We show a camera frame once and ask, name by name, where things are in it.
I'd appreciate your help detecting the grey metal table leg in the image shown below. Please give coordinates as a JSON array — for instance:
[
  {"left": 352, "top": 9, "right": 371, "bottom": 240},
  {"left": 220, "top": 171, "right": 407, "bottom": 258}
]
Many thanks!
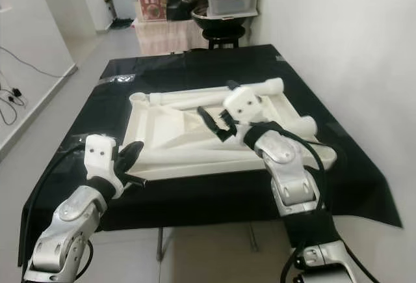
[
  {"left": 156, "top": 226, "right": 168, "bottom": 262},
  {"left": 246, "top": 223, "right": 259, "bottom": 252}
]

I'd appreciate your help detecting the white plastic children table top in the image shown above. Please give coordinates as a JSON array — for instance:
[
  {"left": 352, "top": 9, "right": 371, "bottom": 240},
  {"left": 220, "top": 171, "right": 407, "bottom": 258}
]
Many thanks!
[{"left": 129, "top": 78, "right": 339, "bottom": 181}]

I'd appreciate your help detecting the black round stool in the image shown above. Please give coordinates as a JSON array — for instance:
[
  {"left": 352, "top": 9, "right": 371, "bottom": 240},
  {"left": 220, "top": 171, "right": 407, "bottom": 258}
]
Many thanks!
[{"left": 201, "top": 26, "right": 246, "bottom": 49}]

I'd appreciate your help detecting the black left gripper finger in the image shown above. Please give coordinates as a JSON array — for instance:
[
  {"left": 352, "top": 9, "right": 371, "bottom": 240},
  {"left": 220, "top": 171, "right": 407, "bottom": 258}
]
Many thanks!
[{"left": 120, "top": 141, "right": 146, "bottom": 172}]

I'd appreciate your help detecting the long thin black cable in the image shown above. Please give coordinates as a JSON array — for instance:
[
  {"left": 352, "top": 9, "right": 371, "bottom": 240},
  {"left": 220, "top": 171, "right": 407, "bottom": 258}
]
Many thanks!
[{"left": 0, "top": 46, "right": 75, "bottom": 79}]

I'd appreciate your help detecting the black cable bundle with plug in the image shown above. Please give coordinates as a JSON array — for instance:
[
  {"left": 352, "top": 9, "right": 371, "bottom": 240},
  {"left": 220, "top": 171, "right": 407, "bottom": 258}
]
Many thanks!
[{"left": 0, "top": 85, "right": 28, "bottom": 126}]

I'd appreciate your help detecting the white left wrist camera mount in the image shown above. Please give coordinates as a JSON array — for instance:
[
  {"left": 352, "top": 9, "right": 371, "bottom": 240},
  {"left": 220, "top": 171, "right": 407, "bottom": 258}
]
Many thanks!
[{"left": 84, "top": 135, "right": 123, "bottom": 198}]

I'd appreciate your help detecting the black tablecloth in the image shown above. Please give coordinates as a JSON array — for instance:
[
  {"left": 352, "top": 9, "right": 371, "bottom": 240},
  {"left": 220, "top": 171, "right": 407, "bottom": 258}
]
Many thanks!
[{"left": 18, "top": 44, "right": 402, "bottom": 265}]

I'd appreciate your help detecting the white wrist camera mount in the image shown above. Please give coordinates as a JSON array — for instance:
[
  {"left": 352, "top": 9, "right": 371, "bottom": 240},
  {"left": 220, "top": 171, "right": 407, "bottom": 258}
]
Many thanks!
[
  {"left": 84, "top": 135, "right": 123, "bottom": 198},
  {"left": 223, "top": 87, "right": 264, "bottom": 128}
]

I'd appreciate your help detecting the beige cloth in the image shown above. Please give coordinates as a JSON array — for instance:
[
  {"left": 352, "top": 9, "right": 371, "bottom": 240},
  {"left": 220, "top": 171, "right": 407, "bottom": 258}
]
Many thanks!
[{"left": 133, "top": 18, "right": 209, "bottom": 56}]

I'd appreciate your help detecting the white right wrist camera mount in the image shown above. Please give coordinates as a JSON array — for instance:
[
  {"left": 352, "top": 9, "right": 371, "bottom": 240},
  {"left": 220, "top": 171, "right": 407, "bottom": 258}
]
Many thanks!
[{"left": 223, "top": 87, "right": 264, "bottom": 128}]

